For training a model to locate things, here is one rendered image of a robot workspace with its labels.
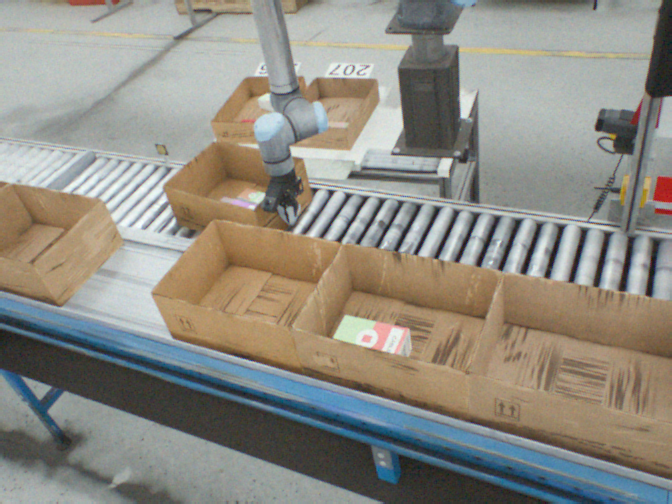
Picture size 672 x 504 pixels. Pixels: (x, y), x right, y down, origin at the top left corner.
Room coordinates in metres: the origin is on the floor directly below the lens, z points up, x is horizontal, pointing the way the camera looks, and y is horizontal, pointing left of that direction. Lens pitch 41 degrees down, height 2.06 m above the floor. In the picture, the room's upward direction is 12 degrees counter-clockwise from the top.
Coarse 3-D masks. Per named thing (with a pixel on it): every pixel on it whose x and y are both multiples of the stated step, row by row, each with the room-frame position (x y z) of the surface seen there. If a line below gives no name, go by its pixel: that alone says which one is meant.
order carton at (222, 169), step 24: (216, 144) 2.06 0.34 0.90; (192, 168) 1.96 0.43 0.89; (216, 168) 2.04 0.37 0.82; (240, 168) 2.01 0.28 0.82; (168, 192) 1.83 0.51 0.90; (192, 192) 1.92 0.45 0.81; (216, 192) 1.98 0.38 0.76; (240, 192) 1.94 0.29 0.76; (264, 192) 1.92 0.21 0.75; (192, 216) 1.78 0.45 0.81; (216, 216) 1.70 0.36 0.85; (240, 216) 1.64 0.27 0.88; (264, 216) 1.63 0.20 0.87
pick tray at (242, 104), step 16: (256, 80) 2.67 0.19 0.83; (304, 80) 2.56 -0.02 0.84; (240, 96) 2.60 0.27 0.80; (256, 96) 2.66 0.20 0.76; (224, 112) 2.45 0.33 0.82; (240, 112) 2.55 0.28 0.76; (256, 112) 2.51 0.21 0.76; (272, 112) 2.48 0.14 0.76; (224, 128) 2.32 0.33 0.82; (240, 128) 2.29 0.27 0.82
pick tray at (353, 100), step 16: (320, 80) 2.53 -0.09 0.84; (336, 80) 2.50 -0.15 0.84; (352, 80) 2.46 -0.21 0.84; (368, 80) 2.43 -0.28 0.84; (304, 96) 2.43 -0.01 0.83; (320, 96) 2.54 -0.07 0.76; (336, 96) 2.50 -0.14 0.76; (352, 96) 2.47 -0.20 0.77; (368, 96) 2.30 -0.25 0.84; (336, 112) 2.37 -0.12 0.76; (352, 112) 2.34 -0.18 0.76; (368, 112) 2.28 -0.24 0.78; (336, 128) 2.10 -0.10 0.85; (352, 128) 2.12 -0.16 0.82; (304, 144) 2.17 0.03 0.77; (320, 144) 2.13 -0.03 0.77; (336, 144) 2.10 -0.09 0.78; (352, 144) 2.10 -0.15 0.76
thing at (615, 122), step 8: (600, 112) 1.47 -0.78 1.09; (608, 112) 1.46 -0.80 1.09; (616, 112) 1.45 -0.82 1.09; (624, 112) 1.44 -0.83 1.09; (632, 112) 1.44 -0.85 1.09; (600, 120) 1.44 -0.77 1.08; (608, 120) 1.43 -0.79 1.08; (616, 120) 1.42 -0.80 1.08; (624, 120) 1.41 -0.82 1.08; (600, 128) 1.44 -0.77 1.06; (608, 128) 1.43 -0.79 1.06; (616, 128) 1.42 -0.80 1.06; (624, 128) 1.41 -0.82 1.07; (632, 128) 1.40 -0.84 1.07; (616, 136) 1.43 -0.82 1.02; (624, 136) 1.41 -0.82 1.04; (632, 136) 1.39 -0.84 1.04; (616, 144) 1.43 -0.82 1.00; (624, 144) 1.41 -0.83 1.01
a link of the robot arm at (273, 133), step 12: (264, 120) 1.67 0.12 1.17; (276, 120) 1.65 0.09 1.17; (264, 132) 1.62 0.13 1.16; (276, 132) 1.62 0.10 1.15; (288, 132) 1.63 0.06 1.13; (264, 144) 1.62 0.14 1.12; (276, 144) 1.62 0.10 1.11; (288, 144) 1.63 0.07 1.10; (264, 156) 1.63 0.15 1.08; (276, 156) 1.62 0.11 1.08; (288, 156) 1.63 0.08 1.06
